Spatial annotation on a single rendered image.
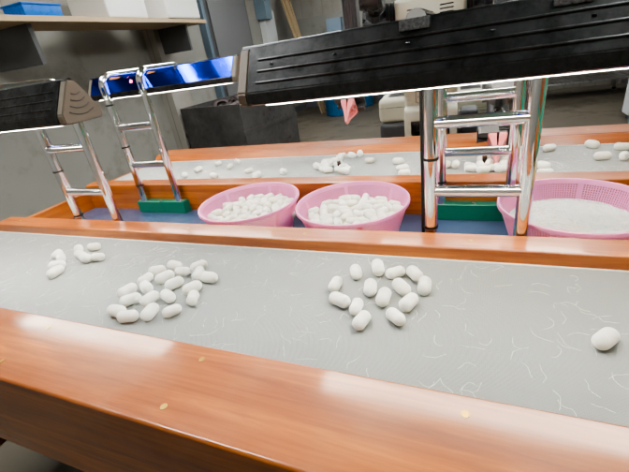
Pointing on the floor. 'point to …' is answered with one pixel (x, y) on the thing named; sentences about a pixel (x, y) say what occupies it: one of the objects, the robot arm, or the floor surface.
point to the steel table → (589, 79)
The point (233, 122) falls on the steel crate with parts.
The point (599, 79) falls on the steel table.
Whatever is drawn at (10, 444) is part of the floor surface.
